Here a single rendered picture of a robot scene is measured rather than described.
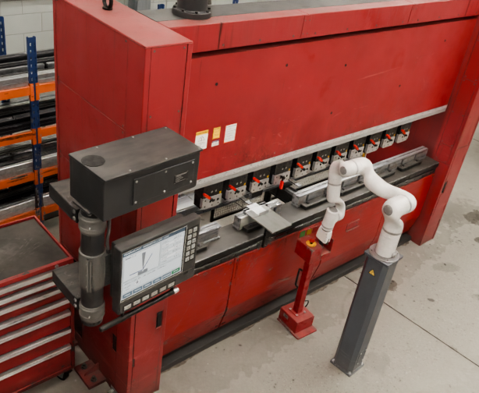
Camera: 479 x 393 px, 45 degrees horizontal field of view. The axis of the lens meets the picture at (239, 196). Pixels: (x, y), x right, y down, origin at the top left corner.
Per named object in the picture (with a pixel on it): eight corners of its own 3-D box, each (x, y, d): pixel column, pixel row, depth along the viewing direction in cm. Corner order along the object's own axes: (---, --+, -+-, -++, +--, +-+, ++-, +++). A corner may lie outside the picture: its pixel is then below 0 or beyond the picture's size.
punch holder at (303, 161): (293, 178, 399) (298, 157, 390) (285, 173, 404) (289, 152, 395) (308, 174, 408) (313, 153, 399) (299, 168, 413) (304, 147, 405)
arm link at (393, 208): (406, 231, 357) (417, 199, 345) (386, 240, 346) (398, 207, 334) (390, 221, 365) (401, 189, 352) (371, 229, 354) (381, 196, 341)
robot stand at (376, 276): (363, 365, 420) (403, 256, 368) (349, 377, 408) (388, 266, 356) (344, 350, 430) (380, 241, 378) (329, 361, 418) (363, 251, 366)
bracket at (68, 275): (76, 310, 269) (76, 299, 266) (51, 281, 284) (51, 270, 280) (149, 281, 294) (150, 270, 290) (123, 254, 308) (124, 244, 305)
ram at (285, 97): (154, 203, 320) (164, 62, 279) (145, 196, 325) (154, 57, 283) (445, 111, 504) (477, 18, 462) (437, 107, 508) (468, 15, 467)
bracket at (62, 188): (75, 224, 244) (75, 210, 240) (48, 196, 258) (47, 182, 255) (155, 199, 268) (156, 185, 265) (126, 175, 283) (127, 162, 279)
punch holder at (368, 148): (365, 154, 448) (371, 135, 439) (357, 149, 453) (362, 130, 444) (377, 150, 457) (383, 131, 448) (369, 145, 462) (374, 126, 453)
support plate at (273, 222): (271, 233, 370) (272, 232, 370) (245, 213, 386) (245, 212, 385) (292, 225, 381) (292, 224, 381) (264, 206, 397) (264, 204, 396)
